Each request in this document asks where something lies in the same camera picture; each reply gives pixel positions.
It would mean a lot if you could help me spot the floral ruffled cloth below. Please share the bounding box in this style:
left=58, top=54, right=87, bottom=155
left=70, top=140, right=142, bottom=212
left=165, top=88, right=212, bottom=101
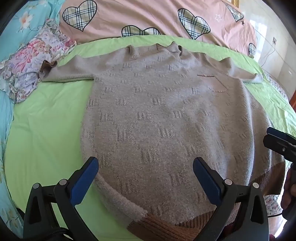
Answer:
left=0, top=22, right=77, bottom=104

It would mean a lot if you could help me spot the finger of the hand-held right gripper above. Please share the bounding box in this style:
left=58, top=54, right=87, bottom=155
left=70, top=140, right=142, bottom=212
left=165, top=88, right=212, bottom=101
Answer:
left=263, top=135, right=296, bottom=161
left=266, top=127, right=296, bottom=142

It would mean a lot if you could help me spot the grey knit sweater brown hem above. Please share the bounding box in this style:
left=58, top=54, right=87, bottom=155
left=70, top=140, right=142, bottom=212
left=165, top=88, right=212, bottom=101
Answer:
left=38, top=42, right=287, bottom=239

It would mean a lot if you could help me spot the white cable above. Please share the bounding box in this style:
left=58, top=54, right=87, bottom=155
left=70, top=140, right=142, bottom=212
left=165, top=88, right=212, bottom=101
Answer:
left=261, top=44, right=277, bottom=66

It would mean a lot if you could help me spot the small-flower mattress cover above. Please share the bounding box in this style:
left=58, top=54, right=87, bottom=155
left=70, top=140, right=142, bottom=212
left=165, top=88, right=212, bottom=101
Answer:
left=261, top=70, right=291, bottom=216

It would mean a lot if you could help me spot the person's right hand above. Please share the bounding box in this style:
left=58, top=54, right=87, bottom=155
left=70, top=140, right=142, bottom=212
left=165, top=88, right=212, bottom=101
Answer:
left=281, top=162, right=296, bottom=210

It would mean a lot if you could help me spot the pink quilt with plaid hearts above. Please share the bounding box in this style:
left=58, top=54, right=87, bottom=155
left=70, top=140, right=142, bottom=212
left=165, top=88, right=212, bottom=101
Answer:
left=59, top=0, right=258, bottom=58

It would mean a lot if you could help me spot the blue floral bed sheet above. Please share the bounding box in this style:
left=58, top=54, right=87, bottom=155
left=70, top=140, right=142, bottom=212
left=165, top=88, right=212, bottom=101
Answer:
left=0, top=0, right=66, bottom=232

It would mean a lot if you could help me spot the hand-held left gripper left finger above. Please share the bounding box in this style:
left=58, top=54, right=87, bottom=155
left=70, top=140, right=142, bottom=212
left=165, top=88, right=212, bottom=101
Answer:
left=23, top=156, right=100, bottom=241

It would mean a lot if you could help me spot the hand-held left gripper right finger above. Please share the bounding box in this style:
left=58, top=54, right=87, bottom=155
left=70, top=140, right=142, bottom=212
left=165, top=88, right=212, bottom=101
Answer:
left=192, top=157, right=270, bottom=241

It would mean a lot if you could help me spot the light green bed sheet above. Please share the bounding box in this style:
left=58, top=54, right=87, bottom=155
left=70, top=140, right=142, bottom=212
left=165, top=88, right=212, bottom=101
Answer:
left=3, top=35, right=296, bottom=241

